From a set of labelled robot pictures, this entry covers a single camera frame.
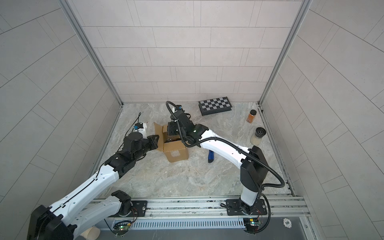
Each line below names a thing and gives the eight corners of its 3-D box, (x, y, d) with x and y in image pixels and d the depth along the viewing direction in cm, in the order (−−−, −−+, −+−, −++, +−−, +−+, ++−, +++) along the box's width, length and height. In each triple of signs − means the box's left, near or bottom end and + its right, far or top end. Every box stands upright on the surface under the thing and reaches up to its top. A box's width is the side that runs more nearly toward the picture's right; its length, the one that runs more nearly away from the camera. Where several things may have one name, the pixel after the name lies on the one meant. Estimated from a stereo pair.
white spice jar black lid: (251, 145, 95) (257, 135, 86) (249, 137, 99) (255, 127, 89) (260, 145, 95) (267, 135, 86) (258, 137, 99) (264, 127, 89)
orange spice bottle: (247, 123, 107) (251, 114, 99) (246, 118, 110) (249, 109, 102) (253, 123, 107) (257, 114, 99) (251, 118, 110) (255, 109, 102)
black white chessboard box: (202, 116, 111) (202, 113, 108) (198, 104, 119) (198, 101, 116) (232, 110, 114) (233, 107, 112) (226, 99, 122) (227, 96, 120)
